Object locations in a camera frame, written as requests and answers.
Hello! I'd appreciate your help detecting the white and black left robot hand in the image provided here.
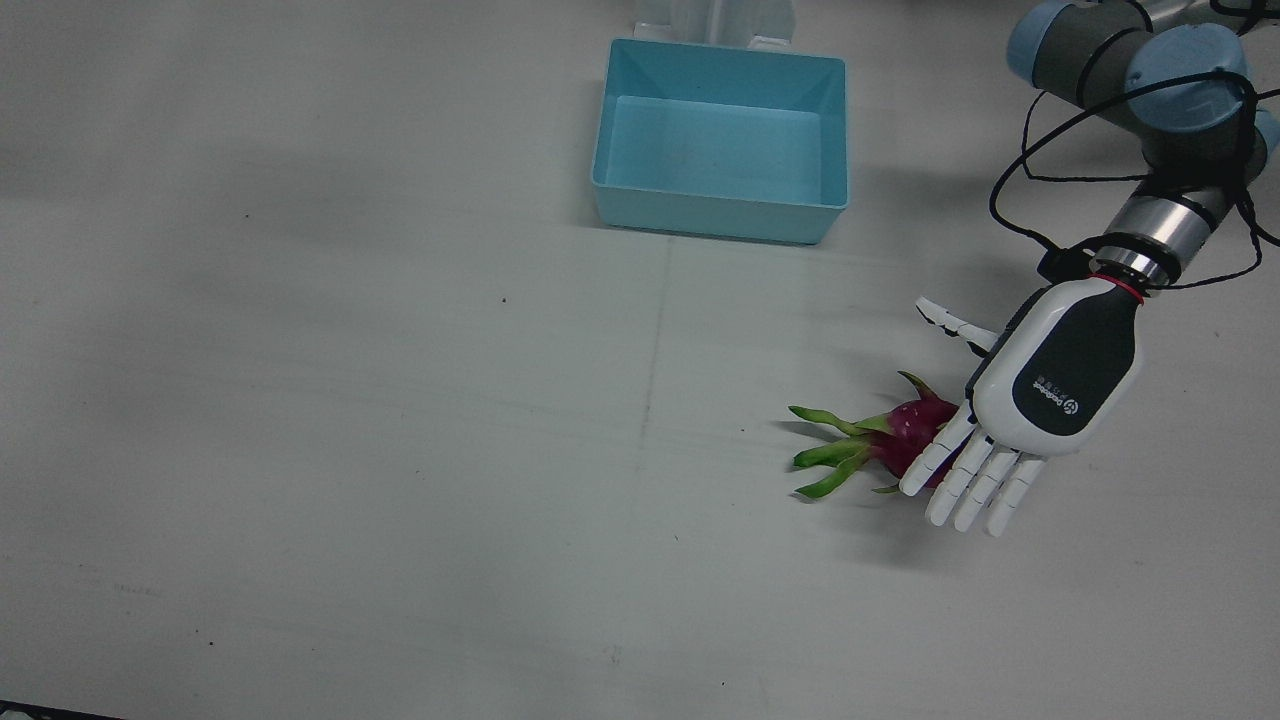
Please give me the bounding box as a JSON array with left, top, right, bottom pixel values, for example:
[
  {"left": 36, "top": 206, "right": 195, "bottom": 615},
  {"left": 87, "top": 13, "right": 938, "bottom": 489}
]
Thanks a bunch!
[{"left": 899, "top": 274, "right": 1147, "bottom": 539}]

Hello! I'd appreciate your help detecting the pink dragon fruit with green leaves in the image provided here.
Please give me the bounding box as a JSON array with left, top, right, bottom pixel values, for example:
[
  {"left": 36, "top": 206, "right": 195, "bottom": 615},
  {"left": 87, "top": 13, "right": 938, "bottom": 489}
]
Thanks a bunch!
[{"left": 788, "top": 371, "right": 963, "bottom": 501}]

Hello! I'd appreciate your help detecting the light blue plastic bin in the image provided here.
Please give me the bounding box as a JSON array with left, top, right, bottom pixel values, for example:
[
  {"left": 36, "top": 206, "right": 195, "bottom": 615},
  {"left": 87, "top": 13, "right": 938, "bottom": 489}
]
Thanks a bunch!
[{"left": 591, "top": 38, "right": 850, "bottom": 246}]

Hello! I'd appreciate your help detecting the white stand behind bin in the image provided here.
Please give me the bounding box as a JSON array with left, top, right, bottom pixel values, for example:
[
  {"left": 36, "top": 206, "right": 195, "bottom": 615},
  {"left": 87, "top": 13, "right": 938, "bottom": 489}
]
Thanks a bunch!
[{"left": 633, "top": 0, "right": 797, "bottom": 51}]

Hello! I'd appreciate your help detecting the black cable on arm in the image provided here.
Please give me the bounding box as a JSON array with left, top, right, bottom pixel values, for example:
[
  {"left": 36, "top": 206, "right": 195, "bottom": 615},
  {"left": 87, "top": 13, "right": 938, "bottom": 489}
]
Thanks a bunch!
[{"left": 988, "top": 0, "right": 1280, "bottom": 292}]

